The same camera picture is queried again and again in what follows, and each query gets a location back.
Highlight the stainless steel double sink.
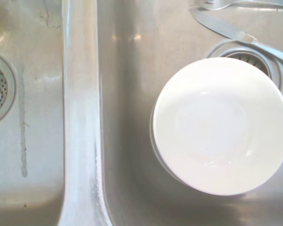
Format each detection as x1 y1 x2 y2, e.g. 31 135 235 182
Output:
0 0 283 226

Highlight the white ceramic bowl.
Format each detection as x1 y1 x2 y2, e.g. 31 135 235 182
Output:
150 57 283 196

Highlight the silver table knife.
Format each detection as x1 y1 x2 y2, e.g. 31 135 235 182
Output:
190 8 283 67

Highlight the slotted metal sink drain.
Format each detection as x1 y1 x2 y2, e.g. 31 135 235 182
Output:
206 39 283 91

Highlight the silver fork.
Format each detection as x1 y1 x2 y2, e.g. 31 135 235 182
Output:
188 0 283 11

